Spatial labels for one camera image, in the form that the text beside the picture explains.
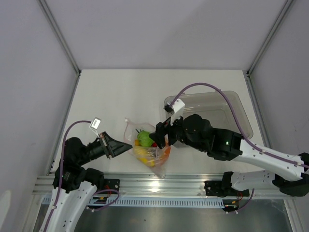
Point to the green round vegetable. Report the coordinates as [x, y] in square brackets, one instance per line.
[144, 139]

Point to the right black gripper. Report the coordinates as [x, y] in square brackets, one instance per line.
[161, 129]

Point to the grey translucent plastic bin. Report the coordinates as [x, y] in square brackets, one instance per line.
[213, 107]

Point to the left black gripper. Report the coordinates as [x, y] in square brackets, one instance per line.
[114, 147]

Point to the aluminium rail beam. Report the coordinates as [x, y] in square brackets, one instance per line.
[149, 185]

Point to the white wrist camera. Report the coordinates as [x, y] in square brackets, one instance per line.
[176, 109]
[94, 126]

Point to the clear zip top bag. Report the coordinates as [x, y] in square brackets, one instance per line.
[130, 137]

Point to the left aluminium frame post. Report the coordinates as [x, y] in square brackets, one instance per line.
[43, 4]

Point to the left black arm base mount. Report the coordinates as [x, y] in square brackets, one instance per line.
[110, 184]

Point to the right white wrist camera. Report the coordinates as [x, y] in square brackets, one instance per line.
[176, 109]

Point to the yellow mango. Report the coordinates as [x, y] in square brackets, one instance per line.
[147, 155]

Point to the white slotted cable duct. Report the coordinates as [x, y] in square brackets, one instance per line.
[152, 202]

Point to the right aluminium frame post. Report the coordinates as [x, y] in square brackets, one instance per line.
[278, 22]

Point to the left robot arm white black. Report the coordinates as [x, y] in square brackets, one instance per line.
[74, 186]

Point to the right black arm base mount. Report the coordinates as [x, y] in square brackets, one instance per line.
[217, 189]

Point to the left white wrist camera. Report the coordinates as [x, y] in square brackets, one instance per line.
[94, 126]

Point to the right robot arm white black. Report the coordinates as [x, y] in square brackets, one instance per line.
[280, 171]

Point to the aluminium frame post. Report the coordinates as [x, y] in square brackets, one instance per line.
[43, 4]
[278, 22]

